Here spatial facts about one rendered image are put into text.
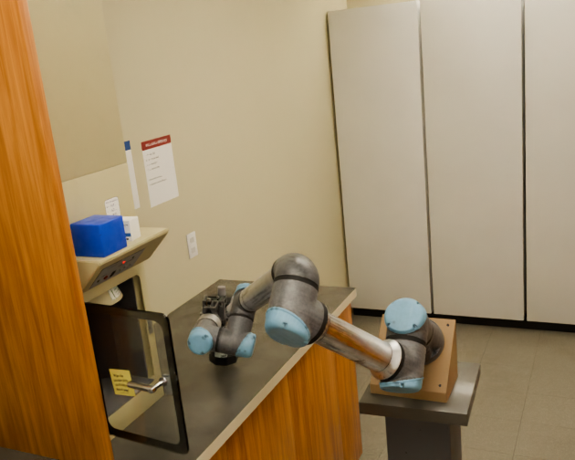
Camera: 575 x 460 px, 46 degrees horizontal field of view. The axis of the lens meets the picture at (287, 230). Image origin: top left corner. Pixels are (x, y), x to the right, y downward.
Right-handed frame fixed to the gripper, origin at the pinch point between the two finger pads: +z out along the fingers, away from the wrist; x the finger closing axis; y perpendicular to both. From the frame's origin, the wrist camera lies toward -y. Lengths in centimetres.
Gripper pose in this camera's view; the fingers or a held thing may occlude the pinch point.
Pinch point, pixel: (222, 306)
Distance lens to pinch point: 233.3
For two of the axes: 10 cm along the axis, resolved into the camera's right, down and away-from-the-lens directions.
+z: 1.0, -2.7, 9.6
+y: -0.1, -9.6, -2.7
